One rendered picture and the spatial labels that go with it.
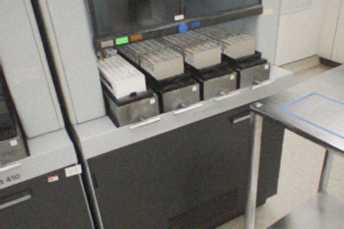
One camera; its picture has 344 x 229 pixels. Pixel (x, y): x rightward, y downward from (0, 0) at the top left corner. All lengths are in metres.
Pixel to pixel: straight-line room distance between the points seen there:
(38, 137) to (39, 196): 0.17
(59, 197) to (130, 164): 0.24
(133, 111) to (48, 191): 0.34
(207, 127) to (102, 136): 0.39
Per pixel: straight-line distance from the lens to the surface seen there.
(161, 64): 1.06
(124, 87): 0.99
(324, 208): 1.42
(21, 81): 0.97
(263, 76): 1.24
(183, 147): 1.15
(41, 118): 1.02
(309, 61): 3.42
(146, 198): 1.20
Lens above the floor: 1.25
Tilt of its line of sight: 30 degrees down
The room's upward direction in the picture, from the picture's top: 5 degrees counter-clockwise
